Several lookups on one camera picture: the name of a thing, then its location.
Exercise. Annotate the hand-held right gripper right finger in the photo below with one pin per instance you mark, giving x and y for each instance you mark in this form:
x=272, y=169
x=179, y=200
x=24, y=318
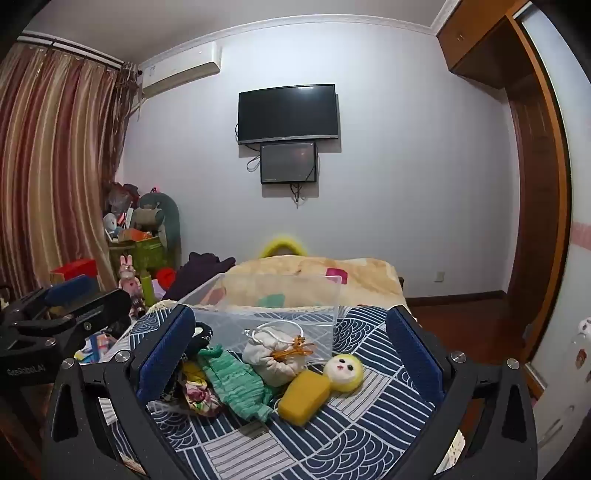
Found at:
x=415, y=350

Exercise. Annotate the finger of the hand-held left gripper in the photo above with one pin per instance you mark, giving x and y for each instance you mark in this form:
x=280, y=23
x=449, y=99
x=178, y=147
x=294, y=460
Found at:
x=106, y=309
x=69, y=288

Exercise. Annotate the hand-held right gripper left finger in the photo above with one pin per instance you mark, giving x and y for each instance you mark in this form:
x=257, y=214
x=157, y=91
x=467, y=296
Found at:
x=166, y=355

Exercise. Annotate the floral fabric scrunchie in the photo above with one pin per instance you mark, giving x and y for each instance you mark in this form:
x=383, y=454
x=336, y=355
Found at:
x=198, y=397

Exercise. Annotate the green knitted cloth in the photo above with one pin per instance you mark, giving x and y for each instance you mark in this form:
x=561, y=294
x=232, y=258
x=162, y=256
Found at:
x=235, y=383

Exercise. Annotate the clear plastic storage box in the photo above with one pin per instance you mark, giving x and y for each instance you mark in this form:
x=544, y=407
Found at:
x=281, y=334

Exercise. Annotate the yellow ball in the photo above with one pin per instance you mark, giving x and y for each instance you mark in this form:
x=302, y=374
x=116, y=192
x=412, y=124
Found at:
x=304, y=397

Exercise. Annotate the red box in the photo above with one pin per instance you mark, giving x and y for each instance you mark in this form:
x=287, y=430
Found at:
x=74, y=268

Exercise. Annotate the pink rabbit figure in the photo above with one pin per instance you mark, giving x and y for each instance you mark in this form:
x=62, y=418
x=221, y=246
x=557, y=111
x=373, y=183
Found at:
x=129, y=277

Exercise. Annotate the green bottle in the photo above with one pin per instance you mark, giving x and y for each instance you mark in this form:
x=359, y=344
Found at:
x=147, y=290

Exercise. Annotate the cream lace cloth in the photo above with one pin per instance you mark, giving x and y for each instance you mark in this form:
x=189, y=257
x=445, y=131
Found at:
x=161, y=305

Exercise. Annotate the green storage basket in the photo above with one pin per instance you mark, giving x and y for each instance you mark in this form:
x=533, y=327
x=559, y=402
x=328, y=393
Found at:
x=138, y=254

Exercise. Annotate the red plush toy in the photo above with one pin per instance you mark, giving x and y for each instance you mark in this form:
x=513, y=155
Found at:
x=166, y=277

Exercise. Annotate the dark purple garment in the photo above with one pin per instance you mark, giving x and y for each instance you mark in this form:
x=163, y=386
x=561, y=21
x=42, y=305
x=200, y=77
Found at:
x=198, y=277

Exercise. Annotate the blue patterned bedsheet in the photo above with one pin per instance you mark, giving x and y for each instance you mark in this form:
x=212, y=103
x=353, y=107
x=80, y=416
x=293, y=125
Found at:
x=351, y=438

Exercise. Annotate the striped brown curtain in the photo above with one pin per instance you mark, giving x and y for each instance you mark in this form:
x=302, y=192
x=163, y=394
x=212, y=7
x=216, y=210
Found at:
x=55, y=161

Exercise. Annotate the beige printed blanket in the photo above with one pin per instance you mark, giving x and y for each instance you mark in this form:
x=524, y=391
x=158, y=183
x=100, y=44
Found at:
x=295, y=272

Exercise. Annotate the brown wooden door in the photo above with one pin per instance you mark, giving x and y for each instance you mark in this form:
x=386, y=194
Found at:
x=535, y=207

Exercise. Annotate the white sliding wardrobe door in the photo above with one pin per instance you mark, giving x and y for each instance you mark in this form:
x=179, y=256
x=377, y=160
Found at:
x=568, y=161

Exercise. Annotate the wooden overhead cabinet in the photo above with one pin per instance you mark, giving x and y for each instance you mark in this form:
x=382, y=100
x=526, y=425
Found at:
x=480, y=41

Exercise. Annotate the small black wall monitor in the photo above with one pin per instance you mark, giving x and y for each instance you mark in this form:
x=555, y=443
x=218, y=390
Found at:
x=288, y=161

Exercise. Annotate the white curtain rail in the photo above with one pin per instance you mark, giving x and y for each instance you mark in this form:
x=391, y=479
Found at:
x=69, y=47

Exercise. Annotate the white wall air conditioner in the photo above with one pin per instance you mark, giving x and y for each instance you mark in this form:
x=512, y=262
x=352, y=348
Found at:
x=180, y=69

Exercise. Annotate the wall-mounted black television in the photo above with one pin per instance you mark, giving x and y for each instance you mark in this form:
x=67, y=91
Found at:
x=286, y=113

